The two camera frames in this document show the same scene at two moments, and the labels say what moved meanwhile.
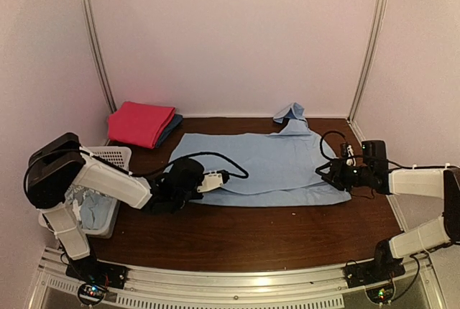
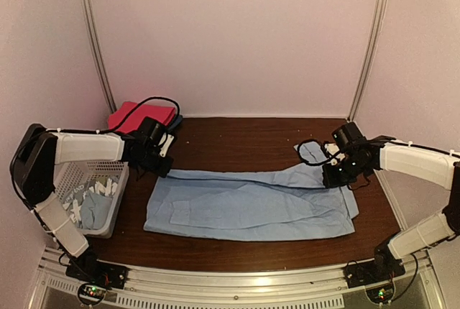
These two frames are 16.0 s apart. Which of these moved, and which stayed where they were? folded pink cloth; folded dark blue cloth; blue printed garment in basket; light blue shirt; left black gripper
Moved: light blue shirt; left black gripper
Stayed: folded pink cloth; folded dark blue cloth; blue printed garment in basket
